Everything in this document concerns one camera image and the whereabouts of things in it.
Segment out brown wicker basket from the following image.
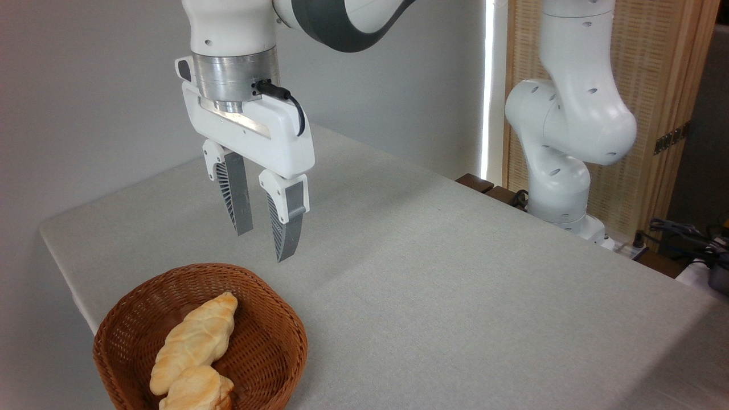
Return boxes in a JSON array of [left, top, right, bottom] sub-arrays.
[[93, 263, 309, 410]]

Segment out long braided bread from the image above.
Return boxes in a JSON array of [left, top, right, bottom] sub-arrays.
[[149, 292, 239, 396]]

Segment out small round bread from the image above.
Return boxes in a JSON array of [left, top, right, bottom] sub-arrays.
[[159, 365, 235, 410]]

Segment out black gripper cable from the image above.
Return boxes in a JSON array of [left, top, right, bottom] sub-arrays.
[[255, 79, 306, 137]]

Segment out dark brown wooden block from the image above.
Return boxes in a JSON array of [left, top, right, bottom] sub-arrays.
[[456, 173, 495, 194], [484, 186, 527, 211]]

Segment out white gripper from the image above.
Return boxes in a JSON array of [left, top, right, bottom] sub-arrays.
[[175, 56, 316, 263]]

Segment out black cable bundle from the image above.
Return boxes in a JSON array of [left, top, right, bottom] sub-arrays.
[[644, 218, 729, 268]]

